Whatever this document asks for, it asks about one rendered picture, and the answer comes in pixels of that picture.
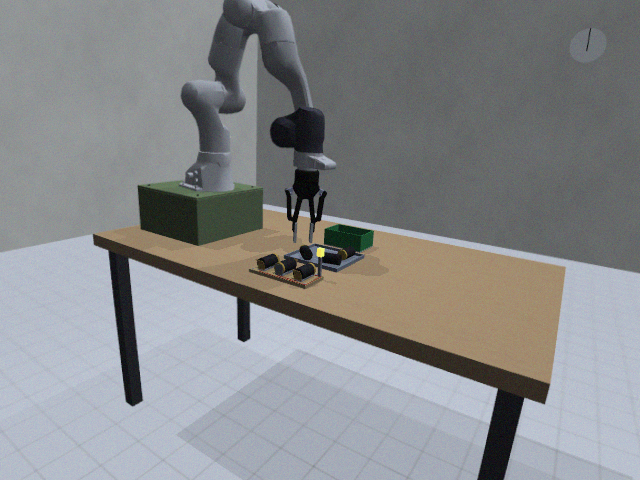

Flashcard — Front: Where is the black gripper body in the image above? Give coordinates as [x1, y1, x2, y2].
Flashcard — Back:
[292, 169, 320, 200]

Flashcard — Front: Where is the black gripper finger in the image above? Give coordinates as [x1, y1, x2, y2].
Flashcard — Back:
[309, 189, 327, 243]
[285, 187, 305, 243]

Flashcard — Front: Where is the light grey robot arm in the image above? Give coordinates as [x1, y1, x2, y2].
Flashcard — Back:
[179, 0, 336, 192]

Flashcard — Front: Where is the light blue tray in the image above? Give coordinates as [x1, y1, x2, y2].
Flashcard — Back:
[284, 243, 364, 272]

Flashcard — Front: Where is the black battery with gold end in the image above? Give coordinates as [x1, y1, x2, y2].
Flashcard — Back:
[322, 252, 342, 265]
[299, 245, 313, 260]
[258, 253, 280, 269]
[276, 258, 297, 273]
[337, 246, 355, 260]
[294, 263, 316, 279]

